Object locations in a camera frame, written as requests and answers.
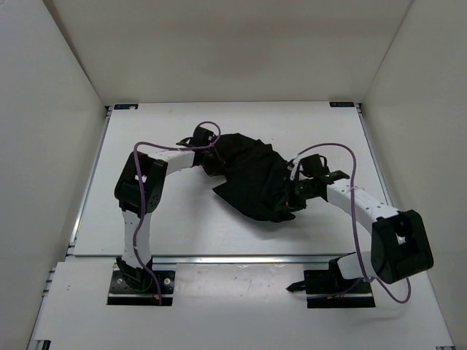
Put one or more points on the blue table label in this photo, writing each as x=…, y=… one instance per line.
x=341, y=104
x=125, y=106

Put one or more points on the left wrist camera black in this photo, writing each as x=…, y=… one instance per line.
x=202, y=137

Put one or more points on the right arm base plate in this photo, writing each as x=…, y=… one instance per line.
x=325, y=290

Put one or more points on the black pleated skirt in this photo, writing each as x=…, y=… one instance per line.
x=254, y=178

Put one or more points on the left blue table label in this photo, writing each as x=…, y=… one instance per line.
x=125, y=106

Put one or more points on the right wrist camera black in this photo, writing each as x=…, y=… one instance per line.
x=314, y=166

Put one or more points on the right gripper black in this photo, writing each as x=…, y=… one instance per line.
x=292, y=203

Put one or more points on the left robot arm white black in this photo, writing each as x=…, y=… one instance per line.
x=139, y=191

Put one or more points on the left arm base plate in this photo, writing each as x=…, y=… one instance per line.
x=124, y=292

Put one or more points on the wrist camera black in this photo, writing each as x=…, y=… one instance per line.
x=202, y=137
x=314, y=166

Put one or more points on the aluminium rail front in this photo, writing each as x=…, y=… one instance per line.
x=243, y=259

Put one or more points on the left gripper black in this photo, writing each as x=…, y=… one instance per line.
x=217, y=167

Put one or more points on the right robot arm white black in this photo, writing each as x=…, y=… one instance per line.
x=399, y=242

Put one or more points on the right blue table label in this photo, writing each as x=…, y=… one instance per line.
x=341, y=104

